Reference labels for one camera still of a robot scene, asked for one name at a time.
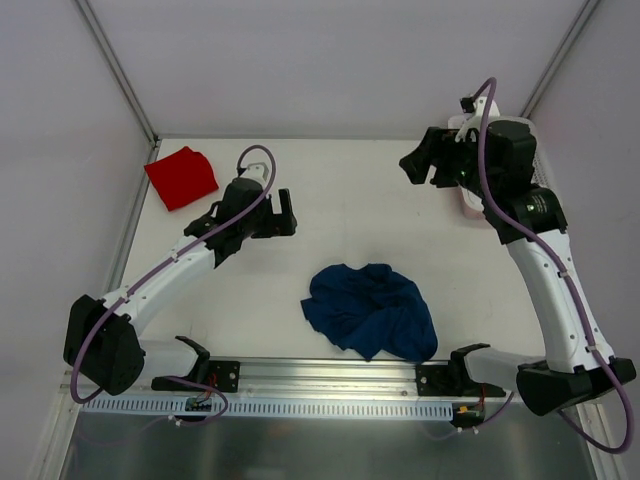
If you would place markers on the folded red t shirt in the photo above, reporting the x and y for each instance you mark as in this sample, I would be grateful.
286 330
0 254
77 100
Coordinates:
182 178

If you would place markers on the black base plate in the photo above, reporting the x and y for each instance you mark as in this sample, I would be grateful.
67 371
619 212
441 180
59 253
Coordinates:
441 380
223 375

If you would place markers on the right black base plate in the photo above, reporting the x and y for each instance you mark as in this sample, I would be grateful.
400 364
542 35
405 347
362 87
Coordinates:
441 380

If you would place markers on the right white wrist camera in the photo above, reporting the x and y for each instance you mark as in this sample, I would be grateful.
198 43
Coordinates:
474 107

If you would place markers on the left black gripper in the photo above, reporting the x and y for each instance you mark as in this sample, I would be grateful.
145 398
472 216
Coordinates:
273 218

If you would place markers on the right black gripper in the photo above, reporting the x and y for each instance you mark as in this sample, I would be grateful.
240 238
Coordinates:
439 161

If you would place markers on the white slotted cable duct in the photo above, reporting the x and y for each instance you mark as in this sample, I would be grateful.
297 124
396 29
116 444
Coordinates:
273 408

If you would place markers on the blue t shirt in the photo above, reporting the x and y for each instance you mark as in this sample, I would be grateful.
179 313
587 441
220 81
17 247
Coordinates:
370 310

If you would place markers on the aluminium mounting rail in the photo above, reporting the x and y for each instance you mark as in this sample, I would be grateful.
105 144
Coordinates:
280 378

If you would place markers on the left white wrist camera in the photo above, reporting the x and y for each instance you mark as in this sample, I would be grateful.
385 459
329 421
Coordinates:
258 172

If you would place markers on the white plastic basket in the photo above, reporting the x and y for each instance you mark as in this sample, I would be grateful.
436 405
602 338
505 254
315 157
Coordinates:
471 205

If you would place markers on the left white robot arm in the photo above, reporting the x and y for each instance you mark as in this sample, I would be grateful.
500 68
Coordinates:
103 341

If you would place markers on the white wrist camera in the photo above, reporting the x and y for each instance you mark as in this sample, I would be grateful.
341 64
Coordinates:
474 107
258 172

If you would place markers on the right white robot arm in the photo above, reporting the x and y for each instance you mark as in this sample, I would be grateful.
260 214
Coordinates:
578 365

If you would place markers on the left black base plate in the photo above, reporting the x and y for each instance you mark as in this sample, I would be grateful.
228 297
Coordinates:
223 375

